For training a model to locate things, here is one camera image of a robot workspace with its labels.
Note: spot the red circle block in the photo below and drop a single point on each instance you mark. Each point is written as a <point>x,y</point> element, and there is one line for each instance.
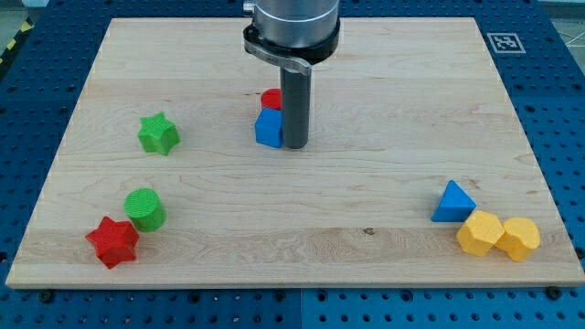
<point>272,98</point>

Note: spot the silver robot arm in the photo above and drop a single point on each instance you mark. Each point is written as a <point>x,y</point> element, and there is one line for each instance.
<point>292,34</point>

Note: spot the blue pentagon block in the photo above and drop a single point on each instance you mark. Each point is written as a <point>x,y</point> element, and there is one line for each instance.
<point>268,128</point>

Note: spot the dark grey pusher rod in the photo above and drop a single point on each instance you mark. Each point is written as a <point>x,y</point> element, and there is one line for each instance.
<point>296,103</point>

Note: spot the wooden board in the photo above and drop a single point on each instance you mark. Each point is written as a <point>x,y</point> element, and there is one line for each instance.
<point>404,106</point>

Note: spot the green star block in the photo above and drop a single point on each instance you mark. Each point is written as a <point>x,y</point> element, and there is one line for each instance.
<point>157,134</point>

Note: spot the green cylinder block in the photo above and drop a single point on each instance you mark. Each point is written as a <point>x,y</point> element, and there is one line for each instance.
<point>145,209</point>

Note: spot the blue triangle block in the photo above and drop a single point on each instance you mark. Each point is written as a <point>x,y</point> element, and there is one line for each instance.
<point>455,204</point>

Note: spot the red star block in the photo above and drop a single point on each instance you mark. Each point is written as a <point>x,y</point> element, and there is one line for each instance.
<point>114,242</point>

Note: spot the yellow hexagon block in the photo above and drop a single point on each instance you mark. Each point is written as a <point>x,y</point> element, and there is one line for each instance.
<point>479,233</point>

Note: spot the yellow heart block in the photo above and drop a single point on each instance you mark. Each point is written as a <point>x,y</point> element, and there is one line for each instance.
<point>520,239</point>

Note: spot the white fiducial marker tag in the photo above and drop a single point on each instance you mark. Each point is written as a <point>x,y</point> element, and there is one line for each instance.
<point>505,43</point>

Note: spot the black yellow hazard tape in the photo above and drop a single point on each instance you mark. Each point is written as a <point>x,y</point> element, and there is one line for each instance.
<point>17,42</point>

